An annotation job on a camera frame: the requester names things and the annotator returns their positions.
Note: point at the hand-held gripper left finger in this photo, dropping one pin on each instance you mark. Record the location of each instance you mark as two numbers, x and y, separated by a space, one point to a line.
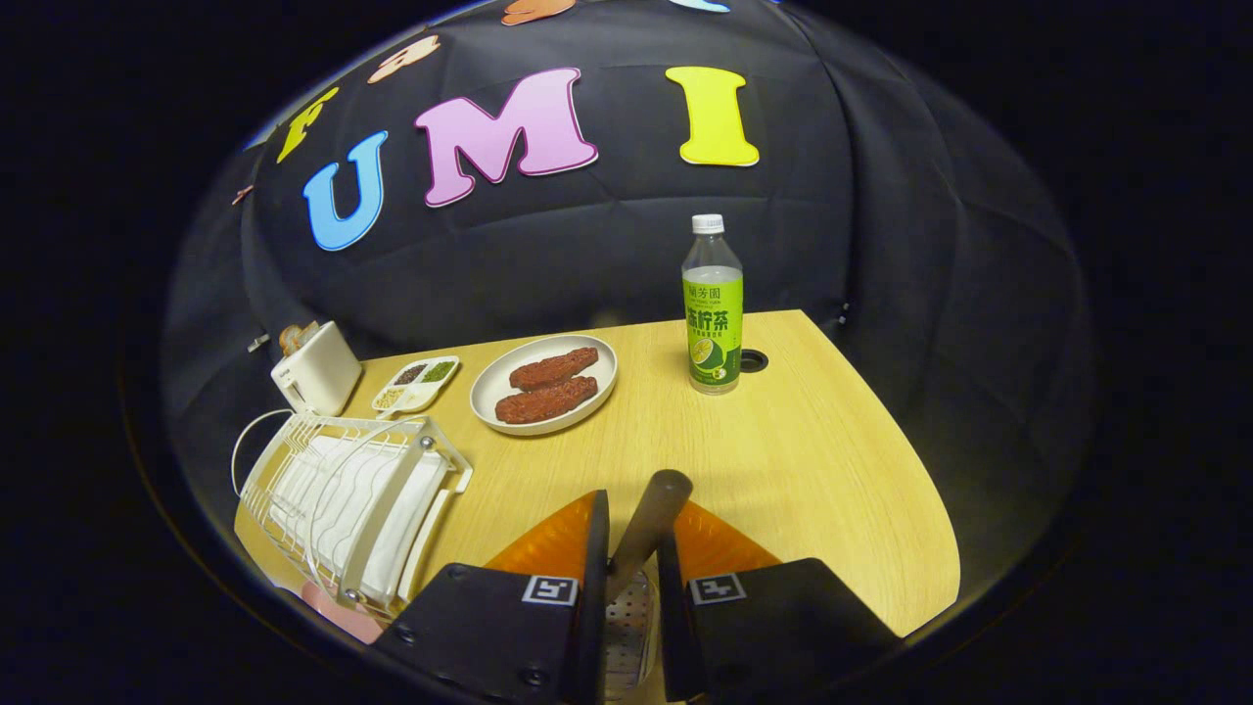
590 607

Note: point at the white toaster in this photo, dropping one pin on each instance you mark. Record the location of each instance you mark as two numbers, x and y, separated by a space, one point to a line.
318 377

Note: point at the black backdrop cloth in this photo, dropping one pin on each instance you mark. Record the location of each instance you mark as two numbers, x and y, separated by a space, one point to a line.
607 255

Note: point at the white plate with meat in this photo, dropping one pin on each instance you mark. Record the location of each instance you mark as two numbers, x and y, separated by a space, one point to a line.
489 387

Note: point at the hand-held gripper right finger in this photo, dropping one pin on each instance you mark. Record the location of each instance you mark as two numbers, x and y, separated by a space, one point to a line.
673 627

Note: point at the toasted bread slice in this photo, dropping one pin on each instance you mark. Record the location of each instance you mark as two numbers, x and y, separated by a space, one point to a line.
291 341
308 332

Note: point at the green label drink bottle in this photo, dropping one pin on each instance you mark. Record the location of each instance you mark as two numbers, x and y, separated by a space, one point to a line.
713 313

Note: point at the brown meat piece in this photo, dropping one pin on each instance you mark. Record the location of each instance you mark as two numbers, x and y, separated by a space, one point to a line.
546 400
553 368

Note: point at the pink plate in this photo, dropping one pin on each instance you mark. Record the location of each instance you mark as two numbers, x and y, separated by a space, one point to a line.
338 612

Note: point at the white divided grain tray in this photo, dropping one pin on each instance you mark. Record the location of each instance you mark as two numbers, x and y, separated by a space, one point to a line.
421 397

